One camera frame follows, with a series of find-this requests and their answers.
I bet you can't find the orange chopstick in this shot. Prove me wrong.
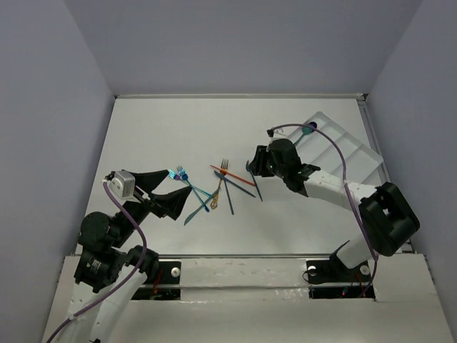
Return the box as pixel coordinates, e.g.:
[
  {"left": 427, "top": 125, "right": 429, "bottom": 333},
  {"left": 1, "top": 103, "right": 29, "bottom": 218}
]
[{"left": 210, "top": 164, "right": 255, "bottom": 187}]

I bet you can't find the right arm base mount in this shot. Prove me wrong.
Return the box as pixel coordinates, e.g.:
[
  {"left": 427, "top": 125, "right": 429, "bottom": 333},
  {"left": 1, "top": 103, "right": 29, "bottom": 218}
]
[{"left": 301, "top": 259, "right": 376, "bottom": 299}]

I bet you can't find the gold ornate fork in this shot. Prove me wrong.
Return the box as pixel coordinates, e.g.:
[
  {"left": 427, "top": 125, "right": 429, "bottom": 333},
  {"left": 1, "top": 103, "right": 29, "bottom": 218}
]
[{"left": 210, "top": 159, "right": 229, "bottom": 210}]

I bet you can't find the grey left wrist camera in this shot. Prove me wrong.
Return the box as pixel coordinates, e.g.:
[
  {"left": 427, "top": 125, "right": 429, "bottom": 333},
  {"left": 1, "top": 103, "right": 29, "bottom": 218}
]
[{"left": 106, "top": 170, "right": 135, "bottom": 199}]

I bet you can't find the dark blue knife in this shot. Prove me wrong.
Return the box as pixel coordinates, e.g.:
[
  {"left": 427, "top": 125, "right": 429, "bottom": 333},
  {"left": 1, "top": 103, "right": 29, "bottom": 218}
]
[{"left": 214, "top": 171, "right": 256, "bottom": 198}]

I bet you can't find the white divided cutlery tray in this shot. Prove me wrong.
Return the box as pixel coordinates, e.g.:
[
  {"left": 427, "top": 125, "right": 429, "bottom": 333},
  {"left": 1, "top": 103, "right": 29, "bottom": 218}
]
[{"left": 283, "top": 111, "right": 383, "bottom": 185}]

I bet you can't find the teal plastic spoon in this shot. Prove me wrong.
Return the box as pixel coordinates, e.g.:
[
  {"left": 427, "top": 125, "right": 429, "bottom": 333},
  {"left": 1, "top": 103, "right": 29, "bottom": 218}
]
[{"left": 293, "top": 126, "right": 314, "bottom": 146}]

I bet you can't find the blue-grey plastic fork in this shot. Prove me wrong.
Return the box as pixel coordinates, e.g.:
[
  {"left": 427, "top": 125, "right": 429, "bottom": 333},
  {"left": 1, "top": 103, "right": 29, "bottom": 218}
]
[{"left": 246, "top": 160, "right": 263, "bottom": 201}]

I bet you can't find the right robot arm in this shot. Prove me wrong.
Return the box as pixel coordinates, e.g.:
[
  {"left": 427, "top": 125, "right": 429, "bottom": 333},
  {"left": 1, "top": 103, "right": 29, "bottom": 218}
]
[{"left": 249, "top": 139, "right": 420, "bottom": 280}]

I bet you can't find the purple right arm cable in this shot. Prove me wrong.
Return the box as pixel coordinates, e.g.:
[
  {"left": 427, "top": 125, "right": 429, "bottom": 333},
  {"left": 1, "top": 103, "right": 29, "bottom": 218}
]
[{"left": 266, "top": 121, "right": 379, "bottom": 299}]

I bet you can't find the teal plastic knife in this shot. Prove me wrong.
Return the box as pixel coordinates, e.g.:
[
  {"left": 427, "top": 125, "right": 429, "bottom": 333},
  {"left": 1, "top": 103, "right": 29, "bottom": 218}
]
[{"left": 184, "top": 189, "right": 219, "bottom": 226}]

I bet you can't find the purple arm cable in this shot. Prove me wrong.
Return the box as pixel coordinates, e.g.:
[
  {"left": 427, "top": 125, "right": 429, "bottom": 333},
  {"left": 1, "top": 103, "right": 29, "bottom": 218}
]
[
  {"left": 266, "top": 121, "right": 379, "bottom": 299},
  {"left": 44, "top": 178, "right": 148, "bottom": 343}
]

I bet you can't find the iridescent blue fork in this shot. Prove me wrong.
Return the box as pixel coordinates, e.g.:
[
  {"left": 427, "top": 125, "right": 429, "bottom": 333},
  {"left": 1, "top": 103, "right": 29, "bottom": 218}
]
[{"left": 177, "top": 166, "right": 209, "bottom": 212}]

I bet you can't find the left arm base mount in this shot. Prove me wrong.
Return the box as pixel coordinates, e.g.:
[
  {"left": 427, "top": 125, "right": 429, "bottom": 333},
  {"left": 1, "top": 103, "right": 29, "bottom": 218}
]
[{"left": 131, "top": 259, "right": 181, "bottom": 301}]

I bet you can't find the iridescent green fork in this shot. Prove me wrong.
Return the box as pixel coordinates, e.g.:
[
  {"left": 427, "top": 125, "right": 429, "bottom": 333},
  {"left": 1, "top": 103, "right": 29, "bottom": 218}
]
[{"left": 167, "top": 169, "right": 211, "bottom": 198}]

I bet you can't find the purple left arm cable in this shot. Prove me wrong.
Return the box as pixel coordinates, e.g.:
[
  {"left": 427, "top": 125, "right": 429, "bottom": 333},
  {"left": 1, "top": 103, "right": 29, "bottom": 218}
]
[{"left": 44, "top": 178, "right": 148, "bottom": 343}]

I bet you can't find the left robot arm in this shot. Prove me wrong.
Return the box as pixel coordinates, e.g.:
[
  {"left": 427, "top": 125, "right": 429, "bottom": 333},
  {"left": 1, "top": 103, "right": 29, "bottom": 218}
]
[{"left": 56, "top": 170, "right": 191, "bottom": 342}]

